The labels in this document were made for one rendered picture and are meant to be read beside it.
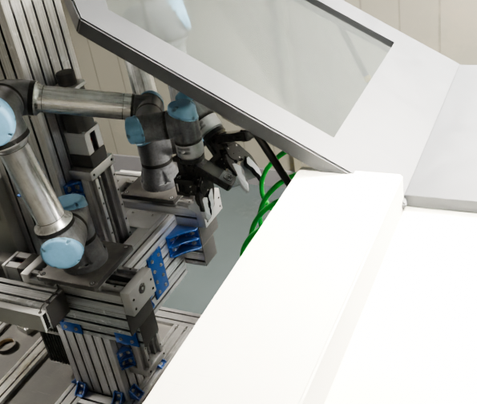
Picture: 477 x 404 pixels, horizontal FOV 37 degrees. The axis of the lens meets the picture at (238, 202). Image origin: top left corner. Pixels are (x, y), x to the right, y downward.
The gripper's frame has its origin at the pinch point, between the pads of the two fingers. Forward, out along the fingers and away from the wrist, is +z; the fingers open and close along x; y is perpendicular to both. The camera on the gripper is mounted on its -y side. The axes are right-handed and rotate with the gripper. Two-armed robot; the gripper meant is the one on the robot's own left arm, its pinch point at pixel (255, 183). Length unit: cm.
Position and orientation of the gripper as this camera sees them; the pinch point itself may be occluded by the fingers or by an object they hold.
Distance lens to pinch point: 208.0
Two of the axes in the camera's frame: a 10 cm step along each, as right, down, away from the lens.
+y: -5.8, 4.9, 6.5
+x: -5.9, 3.0, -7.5
